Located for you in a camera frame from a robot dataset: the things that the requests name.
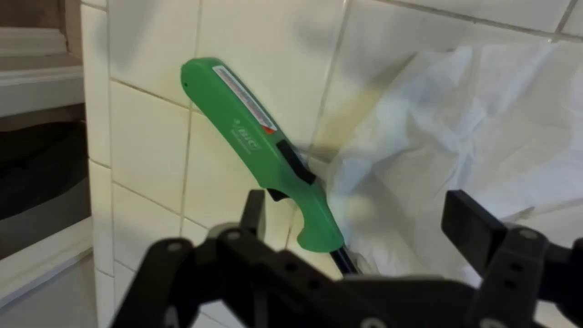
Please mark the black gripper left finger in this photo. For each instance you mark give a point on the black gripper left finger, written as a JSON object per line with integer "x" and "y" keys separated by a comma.
{"x": 253, "y": 212}

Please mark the white crumpled cloth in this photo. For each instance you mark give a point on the white crumpled cloth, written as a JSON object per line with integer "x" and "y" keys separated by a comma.
{"x": 448, "y": 146}

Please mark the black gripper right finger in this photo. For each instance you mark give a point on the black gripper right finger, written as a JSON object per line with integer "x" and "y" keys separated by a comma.
{"x": 470, "y": 225}

